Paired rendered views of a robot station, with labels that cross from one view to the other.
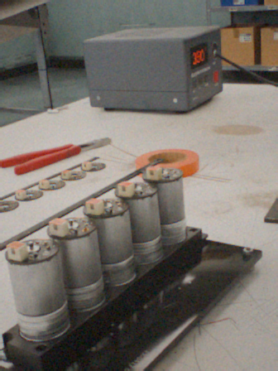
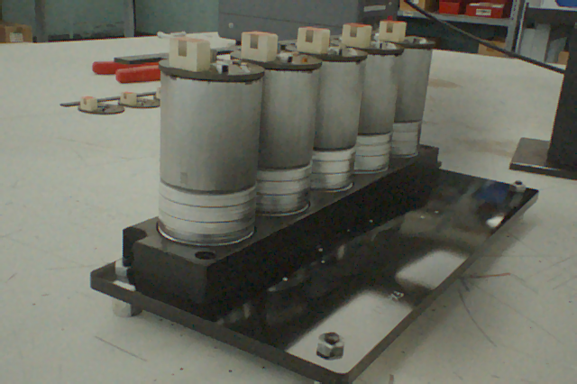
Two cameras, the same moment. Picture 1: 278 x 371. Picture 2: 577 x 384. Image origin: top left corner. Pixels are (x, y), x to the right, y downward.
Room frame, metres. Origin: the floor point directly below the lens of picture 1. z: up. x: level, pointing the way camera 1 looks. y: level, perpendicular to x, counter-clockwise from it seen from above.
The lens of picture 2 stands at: (0.09, 0.05, 0.84)
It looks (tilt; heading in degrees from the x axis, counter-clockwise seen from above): 19 degrees down; 354
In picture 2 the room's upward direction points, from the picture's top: 4 degrees clockwise
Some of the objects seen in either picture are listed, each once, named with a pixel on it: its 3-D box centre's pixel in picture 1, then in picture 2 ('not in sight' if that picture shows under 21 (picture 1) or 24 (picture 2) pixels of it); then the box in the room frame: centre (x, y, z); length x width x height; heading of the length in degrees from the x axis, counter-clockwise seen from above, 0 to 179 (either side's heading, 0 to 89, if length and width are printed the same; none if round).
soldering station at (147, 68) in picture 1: (155, 69); (311, 0); (0.82, -0.03, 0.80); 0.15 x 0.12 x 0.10; 58
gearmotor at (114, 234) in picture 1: (110, 248); (319, 129); (0.30, 0.02, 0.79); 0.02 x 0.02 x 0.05
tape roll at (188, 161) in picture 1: (167, 163); not in sight; (0.53, -0.03, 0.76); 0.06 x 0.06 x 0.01
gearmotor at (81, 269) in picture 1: (78, 270); (270, 145); (0.28, 0.04, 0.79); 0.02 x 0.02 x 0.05
